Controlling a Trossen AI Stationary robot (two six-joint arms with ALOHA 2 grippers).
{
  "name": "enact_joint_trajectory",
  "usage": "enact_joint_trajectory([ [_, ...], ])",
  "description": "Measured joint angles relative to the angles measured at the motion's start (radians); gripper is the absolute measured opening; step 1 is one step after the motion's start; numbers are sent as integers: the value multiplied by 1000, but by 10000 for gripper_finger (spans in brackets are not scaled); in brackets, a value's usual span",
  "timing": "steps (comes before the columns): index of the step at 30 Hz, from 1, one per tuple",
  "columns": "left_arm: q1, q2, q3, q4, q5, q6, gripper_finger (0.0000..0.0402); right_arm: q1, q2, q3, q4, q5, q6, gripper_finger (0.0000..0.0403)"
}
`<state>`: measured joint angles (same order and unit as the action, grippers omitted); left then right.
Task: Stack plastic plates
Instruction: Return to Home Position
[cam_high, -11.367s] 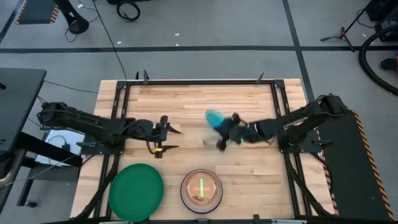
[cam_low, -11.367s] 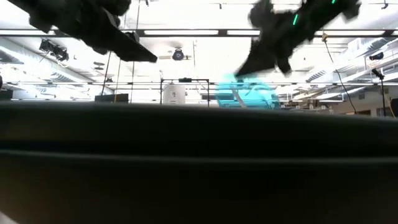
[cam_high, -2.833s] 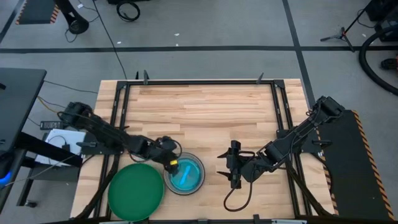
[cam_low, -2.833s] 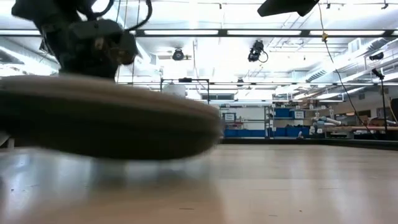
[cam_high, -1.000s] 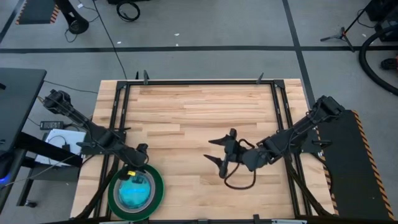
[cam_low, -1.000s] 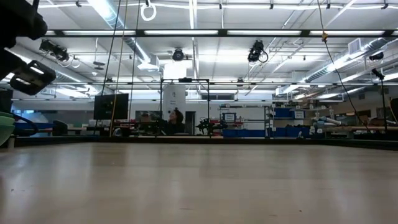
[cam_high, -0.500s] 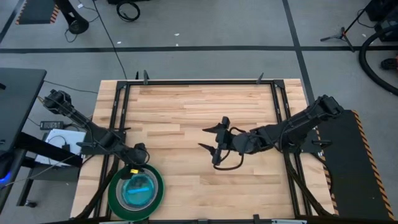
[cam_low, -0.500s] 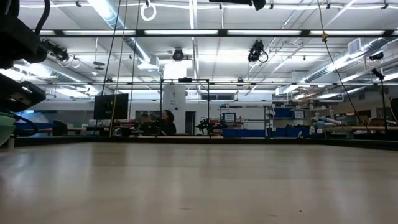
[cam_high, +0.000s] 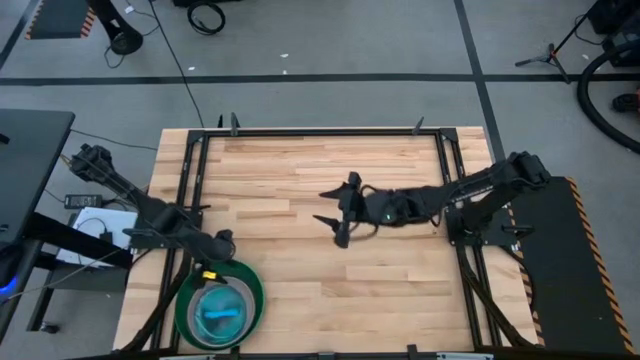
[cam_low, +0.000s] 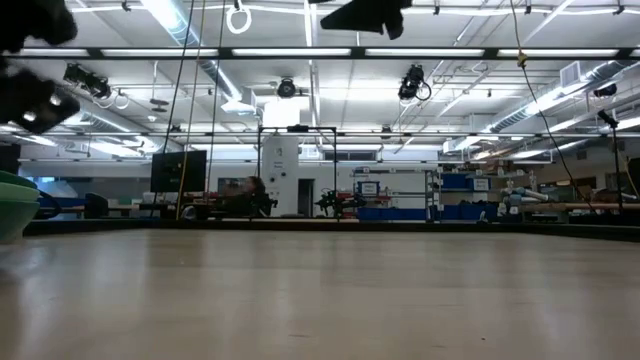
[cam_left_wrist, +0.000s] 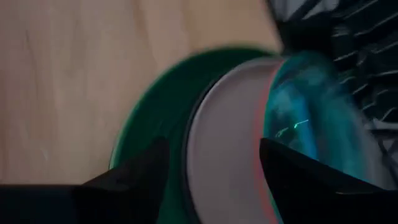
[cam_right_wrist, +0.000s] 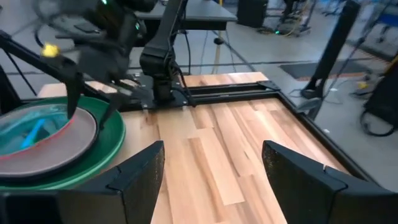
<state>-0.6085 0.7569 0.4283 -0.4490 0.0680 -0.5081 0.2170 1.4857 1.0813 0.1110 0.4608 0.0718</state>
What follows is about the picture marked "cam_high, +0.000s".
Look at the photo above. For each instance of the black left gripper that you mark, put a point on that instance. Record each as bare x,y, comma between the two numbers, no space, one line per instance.
212,267

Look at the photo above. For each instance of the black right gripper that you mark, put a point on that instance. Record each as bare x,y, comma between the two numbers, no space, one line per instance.
356,207

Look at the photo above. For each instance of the grey translucent plastic plate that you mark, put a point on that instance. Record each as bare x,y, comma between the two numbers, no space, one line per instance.
249,302

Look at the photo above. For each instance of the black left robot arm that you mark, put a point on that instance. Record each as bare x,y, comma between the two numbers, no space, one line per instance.
165,220

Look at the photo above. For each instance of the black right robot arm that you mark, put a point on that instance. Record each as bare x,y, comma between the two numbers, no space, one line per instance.
500,180

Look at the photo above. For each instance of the large dark green plate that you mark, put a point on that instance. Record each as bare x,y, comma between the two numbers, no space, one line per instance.
259,300

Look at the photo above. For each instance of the black table clamp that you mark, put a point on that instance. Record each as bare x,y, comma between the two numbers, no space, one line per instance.
220,121
418,126
234,124

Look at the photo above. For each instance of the white flat box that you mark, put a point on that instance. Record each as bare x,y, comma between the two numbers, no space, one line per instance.
85,250

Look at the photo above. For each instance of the black power adapter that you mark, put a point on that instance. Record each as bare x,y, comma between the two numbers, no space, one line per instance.
82,201

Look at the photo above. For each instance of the blue-lit computer mouse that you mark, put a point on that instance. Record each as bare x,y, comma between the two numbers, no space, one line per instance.
7,287

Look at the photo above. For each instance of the black desk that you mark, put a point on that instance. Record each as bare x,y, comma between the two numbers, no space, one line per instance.
30,150

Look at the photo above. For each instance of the black hazard-striped floor mat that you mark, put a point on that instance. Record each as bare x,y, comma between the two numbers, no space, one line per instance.
57,17
560,280

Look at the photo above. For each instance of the black stand base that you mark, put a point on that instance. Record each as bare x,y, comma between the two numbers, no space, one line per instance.
122,37

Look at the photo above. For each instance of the black tripod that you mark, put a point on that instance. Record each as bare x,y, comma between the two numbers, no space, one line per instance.
550,57

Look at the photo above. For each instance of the black shoe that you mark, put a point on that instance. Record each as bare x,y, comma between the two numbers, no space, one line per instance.
627,102

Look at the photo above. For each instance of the black equipment case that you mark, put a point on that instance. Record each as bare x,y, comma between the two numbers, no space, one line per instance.
620,20

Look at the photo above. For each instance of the black aluminium table frame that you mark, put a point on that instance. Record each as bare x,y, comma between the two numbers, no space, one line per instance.
320,133

